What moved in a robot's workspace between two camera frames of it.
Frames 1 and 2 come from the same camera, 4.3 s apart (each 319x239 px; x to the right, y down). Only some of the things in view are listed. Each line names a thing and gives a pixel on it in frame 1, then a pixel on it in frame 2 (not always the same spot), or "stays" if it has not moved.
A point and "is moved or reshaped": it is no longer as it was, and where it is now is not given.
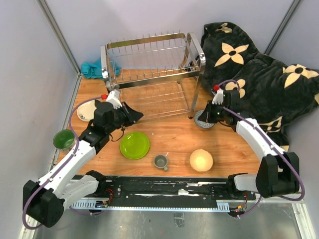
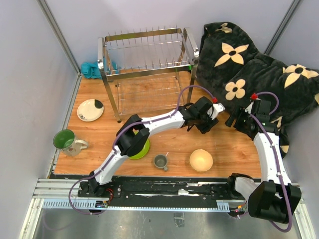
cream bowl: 201,160 stays
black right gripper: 206,115 → 239,112
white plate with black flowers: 85,110 stays
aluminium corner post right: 293,9 stays
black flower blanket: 273,92 stays
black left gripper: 132,116 → 209,125
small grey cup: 160,161 stays
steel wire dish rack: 158,74 is moved or reshaped
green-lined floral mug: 64,140 stays
